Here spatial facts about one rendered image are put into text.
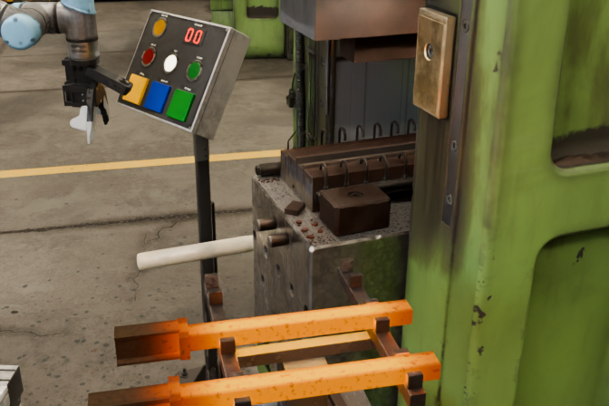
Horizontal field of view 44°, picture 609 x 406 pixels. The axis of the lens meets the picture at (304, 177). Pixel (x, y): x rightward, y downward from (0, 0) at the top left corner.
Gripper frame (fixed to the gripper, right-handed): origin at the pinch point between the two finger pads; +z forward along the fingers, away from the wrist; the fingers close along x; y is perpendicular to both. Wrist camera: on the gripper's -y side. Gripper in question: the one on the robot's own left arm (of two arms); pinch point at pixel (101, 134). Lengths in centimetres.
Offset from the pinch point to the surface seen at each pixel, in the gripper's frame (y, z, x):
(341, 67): -61, -21, 8
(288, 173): -49, -1, 25
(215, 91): -29.4, -11.2, -2.1
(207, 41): -26.8, -22.4, -9.0
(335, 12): -59, -39, 37
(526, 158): -88, -22, 69
